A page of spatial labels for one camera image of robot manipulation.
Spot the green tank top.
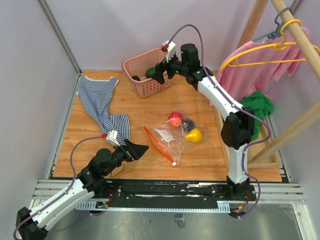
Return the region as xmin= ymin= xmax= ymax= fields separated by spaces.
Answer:
xmin=239 ymin=90 xmax=274 ymax=141

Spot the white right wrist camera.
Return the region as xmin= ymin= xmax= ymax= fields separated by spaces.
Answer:
xmin=161 ymin=40 xmax=176 ymax=63

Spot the pink plastic basket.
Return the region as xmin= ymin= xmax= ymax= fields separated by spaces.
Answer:
xmin=121 ymin=48 xmax=173 ymax=98

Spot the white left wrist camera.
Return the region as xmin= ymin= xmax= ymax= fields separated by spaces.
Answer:
xmin=101 ymin=130 xmax=120 ymax=147

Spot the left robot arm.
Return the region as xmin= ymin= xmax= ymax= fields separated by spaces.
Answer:
xmin=13 ymin=139 xmax=149 ymax=240

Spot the yellow clothes hanger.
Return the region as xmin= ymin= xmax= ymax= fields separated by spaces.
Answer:
xmin=219 ymin=19 xmax=306 ymax=72

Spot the grey-blue clothes hanger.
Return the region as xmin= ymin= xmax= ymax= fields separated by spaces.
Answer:
xmin=250 ymin=6 xmax=294 ymax=42

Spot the blue white striped shirt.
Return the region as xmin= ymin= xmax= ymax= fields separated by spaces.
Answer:
xmin=77 ymin=76 xmax=131 ymax=146

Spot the fake dark purple fruit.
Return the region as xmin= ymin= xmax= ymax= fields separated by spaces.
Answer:
xmin=181 ymin=118 xmax=195 ymax=135

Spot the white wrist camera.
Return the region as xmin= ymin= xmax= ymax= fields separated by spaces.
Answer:
xmin=161 ymin=40 xmax=176 ymax=63
xmin=101 ymin=130 xmax=120 ymax=147

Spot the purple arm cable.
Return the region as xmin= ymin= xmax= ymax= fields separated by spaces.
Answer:
xmin=169 ymin=23 xmax=272 ymax=221
xmin=12 ymin=136 xmax=106 ymax=240

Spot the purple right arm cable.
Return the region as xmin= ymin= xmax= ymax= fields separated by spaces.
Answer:
xmin=169 ymin=23 xmax=272 ymax=221

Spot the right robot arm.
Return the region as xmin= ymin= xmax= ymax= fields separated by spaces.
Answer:
xmin=152 ymin=41 xmax=255 ymax=200

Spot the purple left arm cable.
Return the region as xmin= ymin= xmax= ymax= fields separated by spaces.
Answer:
xmin=12 ymin=136 xmax=106 ymax=240

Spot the pink shirt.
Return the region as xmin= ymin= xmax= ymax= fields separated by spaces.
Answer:
xmin=215 ymin=37 xmax=303 ymax=102

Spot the fake yellow lemon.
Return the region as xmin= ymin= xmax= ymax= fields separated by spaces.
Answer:
xmin=184 ymin=128 xmax=203 ymax=144

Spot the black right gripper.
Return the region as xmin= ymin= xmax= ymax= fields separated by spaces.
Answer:
xmin=151 ymin=50 xmax=189 ymax=85

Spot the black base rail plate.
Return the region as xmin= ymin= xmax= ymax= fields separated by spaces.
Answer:
xmin=92 ymin=179 xmax=260 ymax=210

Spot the clear zip top bag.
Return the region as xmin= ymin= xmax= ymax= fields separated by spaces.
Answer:
xmin=143 ymin=108 xmax=207 ymax=167

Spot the wooden clothes rack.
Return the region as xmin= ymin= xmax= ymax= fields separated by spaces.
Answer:
xmin=237 ymin=0 xmax=320 ymax=155

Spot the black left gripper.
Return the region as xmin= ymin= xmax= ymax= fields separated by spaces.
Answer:
xmin=103 ymin=138 xmax=149 ymax=176

